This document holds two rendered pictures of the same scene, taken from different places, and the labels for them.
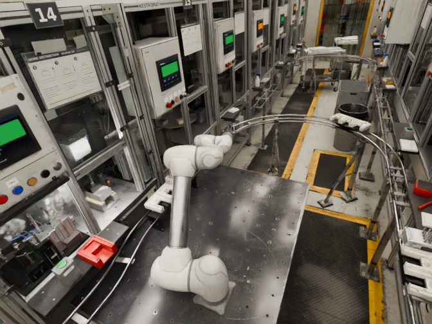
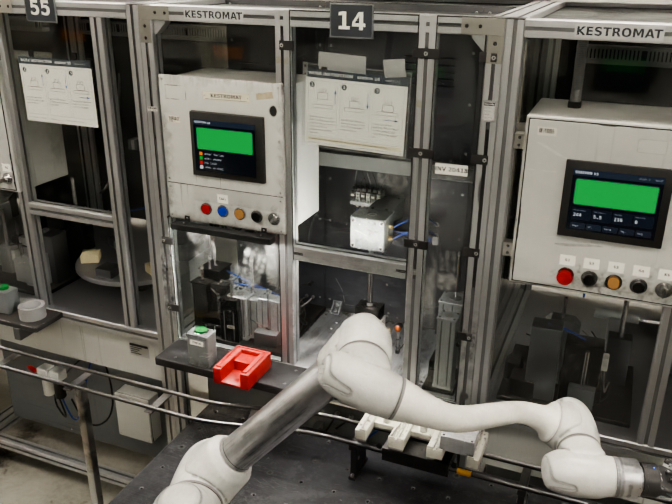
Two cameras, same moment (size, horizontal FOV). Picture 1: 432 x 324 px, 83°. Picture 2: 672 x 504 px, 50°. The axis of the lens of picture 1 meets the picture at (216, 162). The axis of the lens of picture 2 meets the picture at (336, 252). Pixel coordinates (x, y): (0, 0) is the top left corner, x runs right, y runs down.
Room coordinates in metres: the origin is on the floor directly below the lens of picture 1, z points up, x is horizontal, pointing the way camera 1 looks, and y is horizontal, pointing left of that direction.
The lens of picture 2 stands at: (0.93, -1.34, 2.16)
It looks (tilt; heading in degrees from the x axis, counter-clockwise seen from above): 22 degrees down; 84
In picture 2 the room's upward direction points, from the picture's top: 1 degrees clockwise
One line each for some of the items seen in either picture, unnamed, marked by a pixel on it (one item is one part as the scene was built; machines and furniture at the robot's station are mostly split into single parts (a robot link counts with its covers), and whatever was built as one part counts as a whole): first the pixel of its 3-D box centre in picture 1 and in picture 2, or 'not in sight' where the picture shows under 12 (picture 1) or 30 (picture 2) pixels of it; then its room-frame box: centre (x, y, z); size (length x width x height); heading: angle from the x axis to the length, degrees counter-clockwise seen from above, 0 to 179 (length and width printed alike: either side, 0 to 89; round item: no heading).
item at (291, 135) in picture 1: (302, 101); not in sight; (5.06, -2.01, 0.01); 5.85 x 0.59 x 0.01; 152
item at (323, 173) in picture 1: (330, 170); not in sight; (2.53, -1.51, 0.01); 1.00 x 0.55 x 0.01; 152
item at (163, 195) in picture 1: (168, 194); (420, 442); (1.37, 0.37, 0.84); 0.36 x 0.14 x 0.10; 152
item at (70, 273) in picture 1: (65, 270); (203, 345); (0.72, 0.77, 0.97); 0.08 x 0.08 x 0.12; 62
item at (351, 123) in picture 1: (348, 123); not in sight; (2.23, -1.40, 0.84); 0.37 x 0.14 x 0.10; 30
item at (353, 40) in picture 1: (343, 56); not in sight; (6.72, -3.61, 0.48); 0.84 x 0.58 x 0.97; 160
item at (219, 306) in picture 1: (216, 287); not in sight; (0.72, 0.06, 0.71); 0.22 x 0.18 x 0.06; 152
